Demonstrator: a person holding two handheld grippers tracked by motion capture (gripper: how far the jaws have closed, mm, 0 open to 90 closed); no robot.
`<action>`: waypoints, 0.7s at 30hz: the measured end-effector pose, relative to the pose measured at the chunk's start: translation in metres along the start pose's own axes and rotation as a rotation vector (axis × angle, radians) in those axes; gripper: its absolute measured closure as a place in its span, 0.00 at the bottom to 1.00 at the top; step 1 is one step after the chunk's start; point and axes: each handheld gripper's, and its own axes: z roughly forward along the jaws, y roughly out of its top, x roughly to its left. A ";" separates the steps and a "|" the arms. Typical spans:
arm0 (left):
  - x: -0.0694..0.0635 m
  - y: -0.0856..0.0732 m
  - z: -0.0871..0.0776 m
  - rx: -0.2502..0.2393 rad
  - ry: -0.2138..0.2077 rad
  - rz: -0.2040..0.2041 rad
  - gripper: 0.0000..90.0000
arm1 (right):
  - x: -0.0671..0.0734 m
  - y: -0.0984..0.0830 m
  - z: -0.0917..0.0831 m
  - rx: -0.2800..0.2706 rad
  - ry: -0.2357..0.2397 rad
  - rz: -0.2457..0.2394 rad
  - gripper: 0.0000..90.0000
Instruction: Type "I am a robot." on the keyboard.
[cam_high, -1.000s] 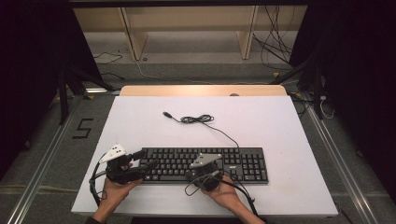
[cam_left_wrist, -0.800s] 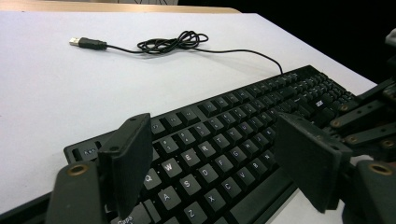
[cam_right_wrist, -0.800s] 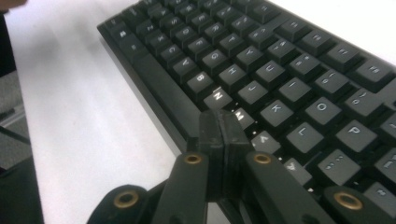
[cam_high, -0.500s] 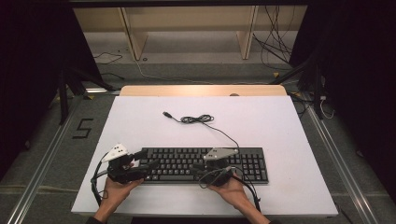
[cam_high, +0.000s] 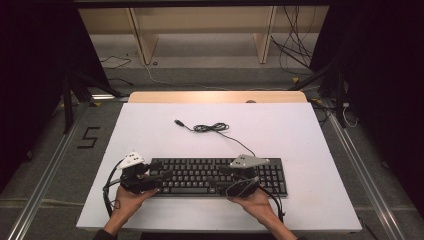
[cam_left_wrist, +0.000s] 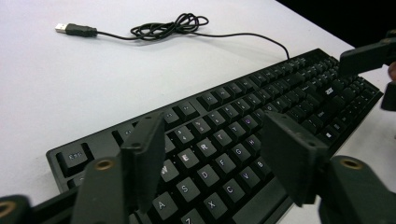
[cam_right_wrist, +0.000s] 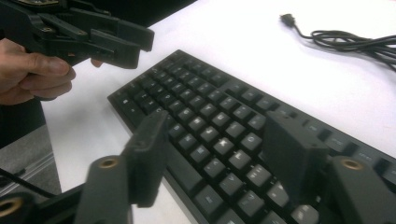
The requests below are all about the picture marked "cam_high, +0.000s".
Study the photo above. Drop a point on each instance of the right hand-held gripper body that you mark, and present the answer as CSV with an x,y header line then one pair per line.
x,y
243,186

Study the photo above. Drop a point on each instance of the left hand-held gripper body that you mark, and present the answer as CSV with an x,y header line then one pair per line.
x,y
135,181

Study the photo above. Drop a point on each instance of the black keyboard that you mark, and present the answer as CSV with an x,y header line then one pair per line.
x,y
193,176

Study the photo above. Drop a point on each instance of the person's right hand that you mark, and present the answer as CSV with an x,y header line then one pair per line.
x,y
255,205

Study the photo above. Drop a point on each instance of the person's left hand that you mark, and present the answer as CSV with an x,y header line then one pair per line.
x,y
128,203

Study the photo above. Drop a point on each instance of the white board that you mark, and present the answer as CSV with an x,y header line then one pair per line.
x,y
273,133

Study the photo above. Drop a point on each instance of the wooden table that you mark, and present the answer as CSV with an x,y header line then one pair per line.
x,y
200,97

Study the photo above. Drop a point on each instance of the short silver bar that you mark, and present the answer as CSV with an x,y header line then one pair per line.
x,y
108,97

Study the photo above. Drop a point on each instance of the black metal stand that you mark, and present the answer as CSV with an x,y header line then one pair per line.
x,y
339,96
68,103

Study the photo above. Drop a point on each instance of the wooden shelf unit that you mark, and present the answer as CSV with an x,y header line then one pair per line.
x,y
143,40

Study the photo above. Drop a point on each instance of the aluminium floor rail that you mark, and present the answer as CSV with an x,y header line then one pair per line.
x,y
366,173
43,180

